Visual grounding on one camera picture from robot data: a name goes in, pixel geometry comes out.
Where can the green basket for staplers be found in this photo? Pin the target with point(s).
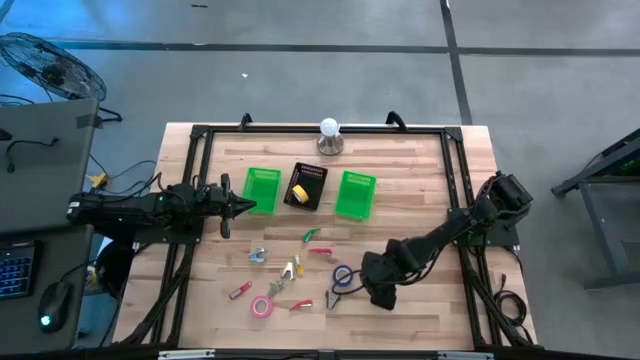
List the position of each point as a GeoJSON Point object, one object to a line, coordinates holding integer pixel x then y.
{"type": "Point", "coordinates": [355, 197]}

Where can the black aluminium table frame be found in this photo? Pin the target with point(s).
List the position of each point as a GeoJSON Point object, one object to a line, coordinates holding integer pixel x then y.
{"type": "Point", "coordinates": [250, 129]}

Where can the blue tape roll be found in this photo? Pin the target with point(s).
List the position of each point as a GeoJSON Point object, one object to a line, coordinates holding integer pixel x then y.
{"type": "Point", "coordinates": [334, 275]}

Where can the dark gray computer desk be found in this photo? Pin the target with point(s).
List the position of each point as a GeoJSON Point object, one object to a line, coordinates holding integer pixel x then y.
{"type": "Point", "coordinates": [30, 340]}

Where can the green mini stapler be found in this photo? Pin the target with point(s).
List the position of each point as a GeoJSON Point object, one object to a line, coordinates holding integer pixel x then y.
{"type": "Point", "coordinates": [310, 234]}

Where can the black round stool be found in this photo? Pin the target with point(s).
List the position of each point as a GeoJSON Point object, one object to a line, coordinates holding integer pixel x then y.
{"type": "Point", "coordinates": [112, 270]}

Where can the gray side table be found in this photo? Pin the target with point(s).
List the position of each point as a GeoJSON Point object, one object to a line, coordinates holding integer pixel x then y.
{"type": "Point", "coordinates": [45, 185]}

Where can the yellow mini stapler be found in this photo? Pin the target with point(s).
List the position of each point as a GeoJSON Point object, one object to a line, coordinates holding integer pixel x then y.
{"type": "Point", "coordinates": [298, 266]}

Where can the black computer mouse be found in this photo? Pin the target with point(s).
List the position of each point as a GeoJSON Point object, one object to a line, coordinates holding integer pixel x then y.
{"type": "Point", "coordinates": [55, 305]}

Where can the black plastic basket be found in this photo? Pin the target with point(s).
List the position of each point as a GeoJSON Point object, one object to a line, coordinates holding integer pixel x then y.
{"type": "Point", "coordinates": [315, 180]}

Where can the white bulb brass lamp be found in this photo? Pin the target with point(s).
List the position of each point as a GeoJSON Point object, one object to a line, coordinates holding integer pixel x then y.
{"type": "Point", "coordinates": [330, 142]}

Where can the backlit black keyboard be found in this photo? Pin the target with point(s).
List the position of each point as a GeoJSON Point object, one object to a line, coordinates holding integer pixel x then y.
{"type": "Point", "coordinates": [15, 270]}

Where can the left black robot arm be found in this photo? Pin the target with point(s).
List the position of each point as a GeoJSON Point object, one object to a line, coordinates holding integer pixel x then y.
{"type": "Point", "coordinates": [130, 205]}

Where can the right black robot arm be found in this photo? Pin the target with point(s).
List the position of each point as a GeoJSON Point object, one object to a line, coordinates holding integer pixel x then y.
{"type": "Point", "coordinates": [440, 235]}

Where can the yellow power plug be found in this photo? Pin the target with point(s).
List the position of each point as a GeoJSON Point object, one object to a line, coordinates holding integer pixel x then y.
{"type": "Point", "coordinates": [99, 180]}

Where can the yellow tape roll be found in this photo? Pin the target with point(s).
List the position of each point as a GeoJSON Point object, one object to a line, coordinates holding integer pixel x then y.
{"type": "Point", "coordinates": [300, 194]}

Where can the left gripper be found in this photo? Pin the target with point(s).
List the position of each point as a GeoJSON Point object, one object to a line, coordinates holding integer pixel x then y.
{"type": "Point", "coordinates": [225, 202]}

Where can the white paper sheet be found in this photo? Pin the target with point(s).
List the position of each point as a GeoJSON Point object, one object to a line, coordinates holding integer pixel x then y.
{"type": "Point", "coordinates": [105, 246]}

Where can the black floor fan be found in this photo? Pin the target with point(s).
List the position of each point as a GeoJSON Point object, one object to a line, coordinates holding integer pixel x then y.
{"type": "Point", "coordinates": [52, 70]}

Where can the black staple remover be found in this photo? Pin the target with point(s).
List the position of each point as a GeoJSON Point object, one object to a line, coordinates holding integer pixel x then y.
{"type": "Point", "coordinates": [332, 300]}

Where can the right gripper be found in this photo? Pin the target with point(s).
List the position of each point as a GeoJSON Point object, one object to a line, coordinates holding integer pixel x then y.
{"type": "Point", "coordinates": [380, 282]}

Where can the pink tape roll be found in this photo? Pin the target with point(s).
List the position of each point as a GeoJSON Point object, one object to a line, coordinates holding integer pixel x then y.
{"type": "Point", "coordinates": [254, 306]}

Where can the gray green staple remover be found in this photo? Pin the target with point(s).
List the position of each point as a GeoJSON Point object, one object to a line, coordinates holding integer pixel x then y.
{"type": "Point", "coordinates": [274, 288]}

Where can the silver metal bracket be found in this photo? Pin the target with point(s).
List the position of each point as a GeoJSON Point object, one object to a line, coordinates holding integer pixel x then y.
{"type": "Point", "coordinates": [185, 354]}
{"type": "Point", "coordinates": [465, 355]}

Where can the dark metal cart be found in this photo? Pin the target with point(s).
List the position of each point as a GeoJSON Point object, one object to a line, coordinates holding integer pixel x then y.
{"type": "Point", "coordinates": [595, 230]}

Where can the gray tape patch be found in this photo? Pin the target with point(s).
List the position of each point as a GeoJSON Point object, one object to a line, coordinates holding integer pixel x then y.
{"type": "Point", "coordinates": [89, 121]}

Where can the green basket for staple removers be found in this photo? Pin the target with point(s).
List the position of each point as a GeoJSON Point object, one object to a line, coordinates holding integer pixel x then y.
{"type": "Point", "coordinates": [260, 192]}

